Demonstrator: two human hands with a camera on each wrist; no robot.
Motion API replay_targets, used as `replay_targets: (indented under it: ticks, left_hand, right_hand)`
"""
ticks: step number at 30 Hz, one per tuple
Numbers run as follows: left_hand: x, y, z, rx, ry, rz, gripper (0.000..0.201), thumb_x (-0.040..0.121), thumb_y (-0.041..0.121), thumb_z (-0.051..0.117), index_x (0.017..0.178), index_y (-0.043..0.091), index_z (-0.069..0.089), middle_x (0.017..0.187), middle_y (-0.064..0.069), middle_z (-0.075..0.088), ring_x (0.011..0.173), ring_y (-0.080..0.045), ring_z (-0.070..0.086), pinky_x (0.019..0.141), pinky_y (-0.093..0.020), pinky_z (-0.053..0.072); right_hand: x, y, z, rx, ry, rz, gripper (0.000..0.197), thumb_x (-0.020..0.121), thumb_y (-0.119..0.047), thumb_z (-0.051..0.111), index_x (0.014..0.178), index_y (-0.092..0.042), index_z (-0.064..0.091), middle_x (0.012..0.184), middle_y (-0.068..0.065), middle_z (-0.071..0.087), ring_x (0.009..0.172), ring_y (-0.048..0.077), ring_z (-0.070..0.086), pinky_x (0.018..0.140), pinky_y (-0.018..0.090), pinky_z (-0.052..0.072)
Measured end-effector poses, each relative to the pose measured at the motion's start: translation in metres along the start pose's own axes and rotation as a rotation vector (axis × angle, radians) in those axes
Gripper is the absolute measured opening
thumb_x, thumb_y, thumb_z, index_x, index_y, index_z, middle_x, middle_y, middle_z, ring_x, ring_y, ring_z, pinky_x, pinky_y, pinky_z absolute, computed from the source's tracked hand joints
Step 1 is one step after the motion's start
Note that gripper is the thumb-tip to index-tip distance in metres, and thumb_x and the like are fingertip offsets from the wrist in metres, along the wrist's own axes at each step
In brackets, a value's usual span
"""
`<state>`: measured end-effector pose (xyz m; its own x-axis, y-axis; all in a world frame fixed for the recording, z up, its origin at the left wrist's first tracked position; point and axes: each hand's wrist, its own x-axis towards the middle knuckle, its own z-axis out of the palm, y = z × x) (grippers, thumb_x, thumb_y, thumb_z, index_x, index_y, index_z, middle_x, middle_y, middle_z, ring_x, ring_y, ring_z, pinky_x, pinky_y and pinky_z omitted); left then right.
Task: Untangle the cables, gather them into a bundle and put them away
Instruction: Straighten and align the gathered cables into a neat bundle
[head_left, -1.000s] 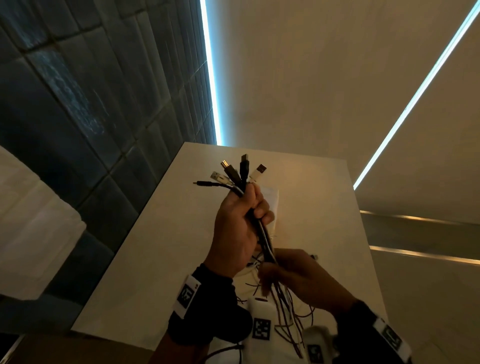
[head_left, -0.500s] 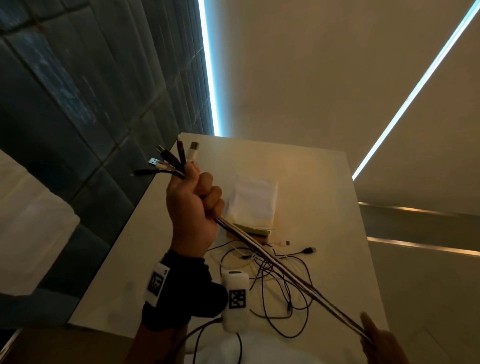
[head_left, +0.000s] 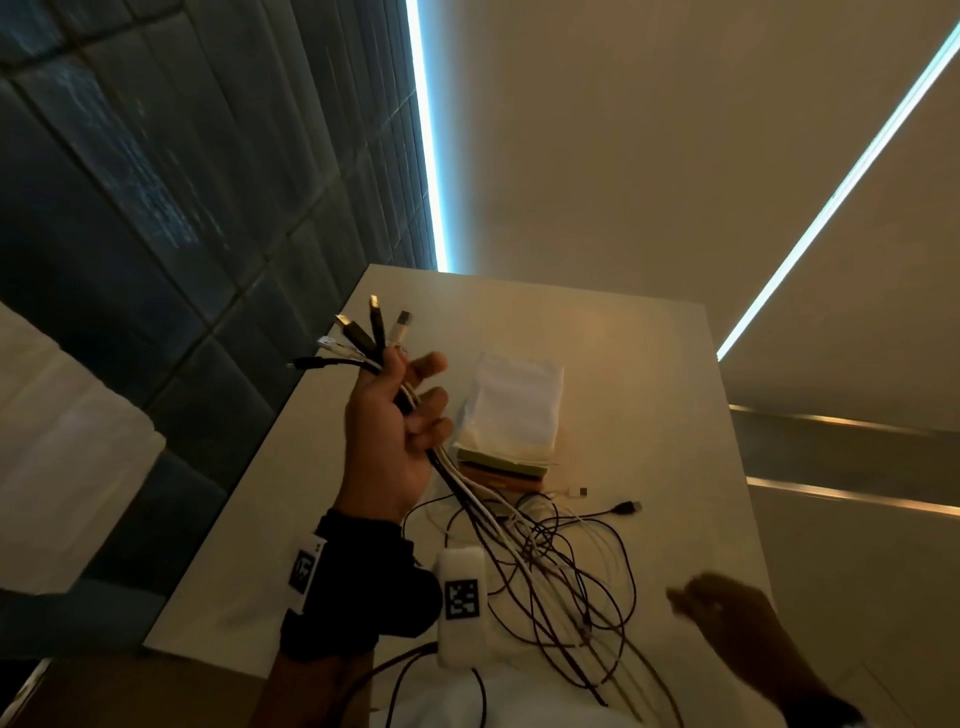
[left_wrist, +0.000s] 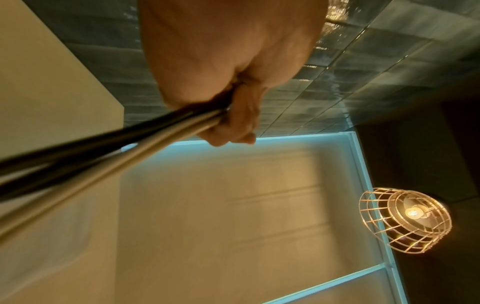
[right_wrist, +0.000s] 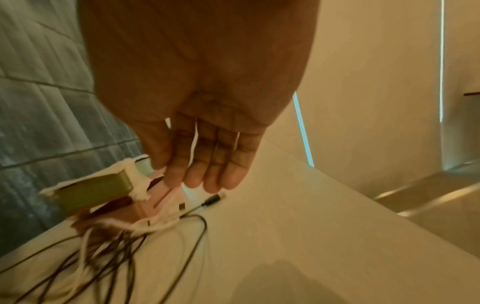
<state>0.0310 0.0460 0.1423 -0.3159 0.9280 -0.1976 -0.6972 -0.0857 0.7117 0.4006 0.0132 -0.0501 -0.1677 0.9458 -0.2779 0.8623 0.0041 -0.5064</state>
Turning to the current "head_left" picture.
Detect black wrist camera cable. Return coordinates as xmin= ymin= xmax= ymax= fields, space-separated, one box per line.
xmin=329 ymin=641 xmax=489 ymax=728

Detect white cushion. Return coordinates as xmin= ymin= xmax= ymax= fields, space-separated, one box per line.
xmin=0 ymin=299 xmax=166 ymax=598

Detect person's left hand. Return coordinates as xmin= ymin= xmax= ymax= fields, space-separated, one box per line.
xmin=333 ymin=346 xmax=455 ymax=526

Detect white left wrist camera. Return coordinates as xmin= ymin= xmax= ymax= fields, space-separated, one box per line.
xmin=434 ymin=545 xmax=490 ymax=670

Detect pile of cables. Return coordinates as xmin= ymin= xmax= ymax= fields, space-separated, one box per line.
xmin=401 ymin=485 xmax=684 ymax=728

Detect blue LED light strip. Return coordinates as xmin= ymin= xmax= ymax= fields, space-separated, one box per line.
xmin=716 ymin=22 xmax=960 ymax=363
xmin=404 ymin=0 xmax=451 ymax=274

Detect metal trim strip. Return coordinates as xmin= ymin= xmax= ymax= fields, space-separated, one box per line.
xmin=728 ymin=404 xmax=960 ymax=438
xmin=746 ymin=476 xmax=960 ymax=520

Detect person's left forearm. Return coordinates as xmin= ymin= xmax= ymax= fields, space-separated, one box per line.
xmin=247 ymin=648 xmax=376 ymax=728

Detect person's right hand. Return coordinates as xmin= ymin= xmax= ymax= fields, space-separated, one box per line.
xmin=665 ymin=571 xmax=835 ymax=711

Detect bundle of black white cables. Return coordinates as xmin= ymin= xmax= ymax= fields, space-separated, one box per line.
xmin=335 ymin=294 xmax=684 ymax=728

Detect black right wristband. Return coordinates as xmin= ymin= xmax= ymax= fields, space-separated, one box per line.
xmin=779 ymin=693 xmax=864 ymax=728

